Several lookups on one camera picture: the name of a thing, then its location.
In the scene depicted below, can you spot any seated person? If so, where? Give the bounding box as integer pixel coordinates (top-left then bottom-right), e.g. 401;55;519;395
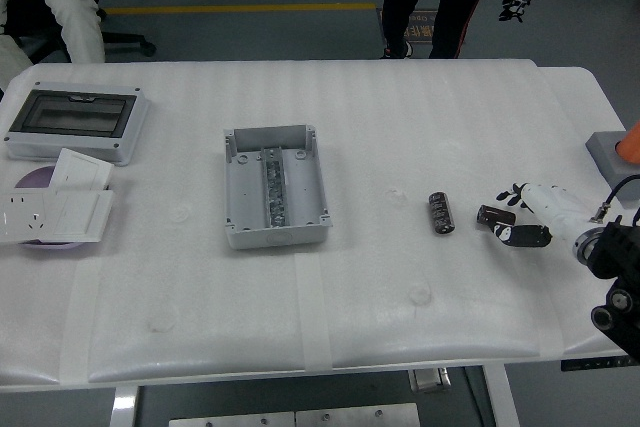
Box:
0;0;107;96

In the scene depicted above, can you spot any grey metal plate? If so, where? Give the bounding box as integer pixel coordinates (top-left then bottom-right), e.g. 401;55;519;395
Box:
168;411;296;427
294;402;421;427

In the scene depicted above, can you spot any black table control panel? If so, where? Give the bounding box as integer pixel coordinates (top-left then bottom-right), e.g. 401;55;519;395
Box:
559;354;640;373

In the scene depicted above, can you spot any grey open plastic box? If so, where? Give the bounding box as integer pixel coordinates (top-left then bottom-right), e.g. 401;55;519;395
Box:
222;123;334;251

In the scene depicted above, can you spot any grey enclosure with dark window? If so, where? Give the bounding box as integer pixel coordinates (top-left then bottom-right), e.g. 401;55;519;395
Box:
2;80;151;167

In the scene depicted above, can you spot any white socket panel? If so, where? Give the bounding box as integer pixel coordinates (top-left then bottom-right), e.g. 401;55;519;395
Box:
0;189;54;247

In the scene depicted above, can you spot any robot right hand white shell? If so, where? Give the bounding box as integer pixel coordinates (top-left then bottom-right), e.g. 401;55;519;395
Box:
492;182;594;249

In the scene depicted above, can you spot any metal table bracket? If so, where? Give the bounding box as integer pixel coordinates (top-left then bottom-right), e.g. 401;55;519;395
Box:
407;367;452;394

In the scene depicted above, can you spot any metal mounting rail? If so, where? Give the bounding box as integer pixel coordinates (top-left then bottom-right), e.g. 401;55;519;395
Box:
259;146;290;228

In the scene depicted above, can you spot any orange cone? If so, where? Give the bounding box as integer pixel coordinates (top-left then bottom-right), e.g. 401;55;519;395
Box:
615;119;640;165

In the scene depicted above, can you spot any purple round plate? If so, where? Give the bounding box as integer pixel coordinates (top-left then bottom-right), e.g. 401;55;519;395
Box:
13;165;89;251

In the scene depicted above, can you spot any white switch panel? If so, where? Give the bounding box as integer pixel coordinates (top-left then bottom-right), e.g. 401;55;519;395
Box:
48;147;114;193
37;189;115;243

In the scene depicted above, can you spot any white foam mat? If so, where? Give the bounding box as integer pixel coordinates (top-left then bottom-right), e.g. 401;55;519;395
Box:
0;59;569;387

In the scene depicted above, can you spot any black office chair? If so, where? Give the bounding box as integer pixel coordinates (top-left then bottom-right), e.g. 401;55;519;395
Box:
4;0;157;66

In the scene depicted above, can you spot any white table leg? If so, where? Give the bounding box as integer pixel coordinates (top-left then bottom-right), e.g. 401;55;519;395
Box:
110;385;141;427
482;364;521;427

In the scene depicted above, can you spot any grey square block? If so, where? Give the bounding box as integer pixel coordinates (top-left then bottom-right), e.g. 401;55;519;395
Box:
585;130;640;208

